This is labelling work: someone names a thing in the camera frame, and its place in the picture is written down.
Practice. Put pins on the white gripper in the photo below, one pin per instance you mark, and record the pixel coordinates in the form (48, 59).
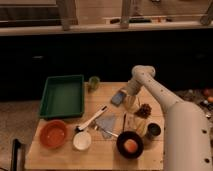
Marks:
(130, 101)

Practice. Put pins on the blue sponge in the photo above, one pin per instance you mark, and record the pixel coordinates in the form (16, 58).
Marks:
(118, 98)

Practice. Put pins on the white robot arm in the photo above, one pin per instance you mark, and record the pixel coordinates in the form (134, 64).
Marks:
(186, 129)

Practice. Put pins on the metal cup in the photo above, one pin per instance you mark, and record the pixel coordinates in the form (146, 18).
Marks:
(153, 130)

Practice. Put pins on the green paper cup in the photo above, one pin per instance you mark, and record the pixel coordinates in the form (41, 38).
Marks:
(93, 83)

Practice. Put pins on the yellow banana piece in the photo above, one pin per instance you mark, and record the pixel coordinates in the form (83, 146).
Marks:
(140, 127)

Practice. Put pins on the grey blue cloth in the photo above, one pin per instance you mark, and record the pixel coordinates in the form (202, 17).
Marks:
(105, 125)

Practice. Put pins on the black frying pan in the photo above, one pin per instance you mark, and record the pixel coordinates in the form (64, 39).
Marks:
(125, 135)

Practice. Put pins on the orange ball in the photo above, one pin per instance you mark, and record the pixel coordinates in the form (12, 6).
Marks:
(130, 146)

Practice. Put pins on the white small bowl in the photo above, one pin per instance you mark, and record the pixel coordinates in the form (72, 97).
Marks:
(82, 140)

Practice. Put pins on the green plastic tray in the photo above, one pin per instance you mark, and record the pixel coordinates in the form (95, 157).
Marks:
(63, 97)

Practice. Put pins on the orange bowl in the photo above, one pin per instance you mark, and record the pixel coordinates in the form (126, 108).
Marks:
(53, 134)

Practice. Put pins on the black chair frame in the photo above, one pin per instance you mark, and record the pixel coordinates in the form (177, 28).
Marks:
(17, 156)

